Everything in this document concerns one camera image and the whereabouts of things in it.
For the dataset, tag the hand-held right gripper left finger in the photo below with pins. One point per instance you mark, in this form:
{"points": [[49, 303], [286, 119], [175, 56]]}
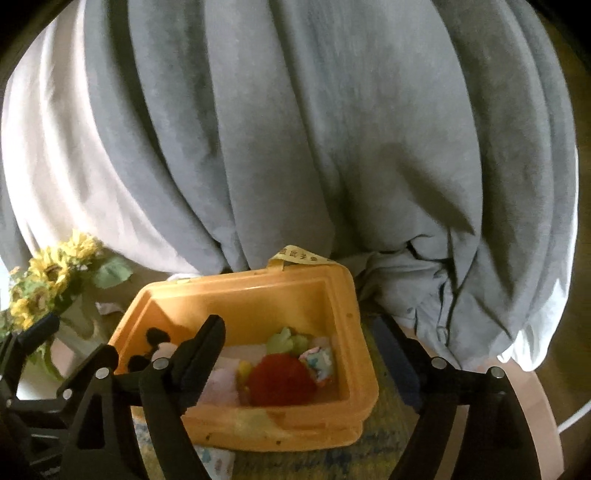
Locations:
{"points": [[194, 364]]}

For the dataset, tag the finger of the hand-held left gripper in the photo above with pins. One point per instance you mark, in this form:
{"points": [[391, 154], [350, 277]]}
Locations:
{"points": [[39, 337]]}

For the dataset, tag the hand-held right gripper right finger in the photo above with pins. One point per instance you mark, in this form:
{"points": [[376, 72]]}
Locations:
{"points": [[401, 369]]}

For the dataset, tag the lavender knit cloth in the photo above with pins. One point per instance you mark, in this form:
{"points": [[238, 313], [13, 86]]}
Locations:
{"points": [[221, 383]]}

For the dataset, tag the black and white panda plush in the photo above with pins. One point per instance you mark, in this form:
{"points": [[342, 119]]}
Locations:
{"points": [[159, 346]]}

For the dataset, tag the small pastel plush toy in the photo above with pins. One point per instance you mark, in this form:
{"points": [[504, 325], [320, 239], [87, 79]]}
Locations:
{"points": [[318, 362]]}

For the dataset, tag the red knitted strawberry toy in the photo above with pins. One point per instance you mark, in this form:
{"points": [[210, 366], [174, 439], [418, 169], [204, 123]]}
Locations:
{"points": [[281, 381]]}

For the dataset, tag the orange plastic crate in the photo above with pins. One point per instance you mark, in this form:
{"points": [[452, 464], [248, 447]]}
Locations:
{"points": [[286, 424]]}

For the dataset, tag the green vase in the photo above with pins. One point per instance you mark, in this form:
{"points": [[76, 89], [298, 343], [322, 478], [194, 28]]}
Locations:
{"points": [[81, 323]]}

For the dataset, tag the sunflower bouquet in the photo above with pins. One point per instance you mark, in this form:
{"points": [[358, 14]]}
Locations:
{"points": [[51, 272]]}

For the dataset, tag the yellow blue plaid mat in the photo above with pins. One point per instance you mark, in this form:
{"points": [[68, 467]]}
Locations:
{"points": [[383, 438]]}

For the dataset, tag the tissue pack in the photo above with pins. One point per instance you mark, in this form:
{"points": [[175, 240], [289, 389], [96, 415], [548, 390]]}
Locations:
{"points": [[217, 464]]}

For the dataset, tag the white sheer curtain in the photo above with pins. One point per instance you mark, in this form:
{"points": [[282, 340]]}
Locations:
{"points": [[545, 323]]}

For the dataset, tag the pink curtain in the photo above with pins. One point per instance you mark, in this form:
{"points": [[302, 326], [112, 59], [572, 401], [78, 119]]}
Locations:
{"points": [[69, 175]]}

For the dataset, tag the grey curtain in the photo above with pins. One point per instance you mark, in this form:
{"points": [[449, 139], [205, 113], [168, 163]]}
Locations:
{"points": [[300, 129]]}

